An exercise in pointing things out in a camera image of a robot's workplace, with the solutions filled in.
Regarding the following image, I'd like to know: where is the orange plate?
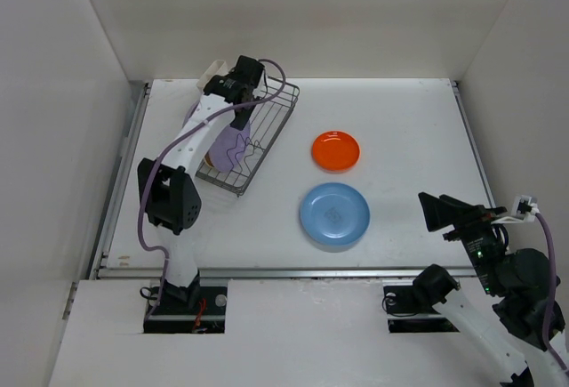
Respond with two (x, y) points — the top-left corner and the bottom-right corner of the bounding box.
(311, 131), (361, 172)

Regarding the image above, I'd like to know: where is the grey wire dish rack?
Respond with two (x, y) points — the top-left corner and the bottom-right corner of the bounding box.
(196, 77), (300, 196)

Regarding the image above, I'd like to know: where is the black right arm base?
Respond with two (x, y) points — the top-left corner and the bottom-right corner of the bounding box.
(381, 284), (459, 334)

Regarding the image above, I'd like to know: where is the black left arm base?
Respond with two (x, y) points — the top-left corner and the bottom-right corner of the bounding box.
(140, 282), (228, 335)

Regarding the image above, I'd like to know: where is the purple plate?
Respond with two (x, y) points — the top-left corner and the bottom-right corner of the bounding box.
(208, 123), (251, 173)
(182, 101), (199, 126)

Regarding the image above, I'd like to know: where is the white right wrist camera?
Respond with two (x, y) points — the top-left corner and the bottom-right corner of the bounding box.
(492, 195), (539, 224)

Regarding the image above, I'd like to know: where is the blue plate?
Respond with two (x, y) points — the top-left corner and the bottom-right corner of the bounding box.
(299, 182), (371, 247)

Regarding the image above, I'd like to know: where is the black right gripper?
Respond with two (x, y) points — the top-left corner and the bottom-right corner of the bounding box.
(417, 189), (505, 293)

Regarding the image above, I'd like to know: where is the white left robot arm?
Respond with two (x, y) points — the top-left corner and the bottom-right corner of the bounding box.
(136, 55), (278, 315)

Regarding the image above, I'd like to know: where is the beige plate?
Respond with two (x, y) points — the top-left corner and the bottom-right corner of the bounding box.
(204, 152), (214, 168)

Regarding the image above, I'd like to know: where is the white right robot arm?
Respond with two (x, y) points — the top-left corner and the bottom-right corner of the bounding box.
(412, 192), (568, 386)

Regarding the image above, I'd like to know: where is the white plastic cutlery holder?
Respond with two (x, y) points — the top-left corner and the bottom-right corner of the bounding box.
(196, 60), (228, 93)

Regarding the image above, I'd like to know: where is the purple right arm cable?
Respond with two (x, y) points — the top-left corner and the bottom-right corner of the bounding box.
(535, 211), (569, 370)

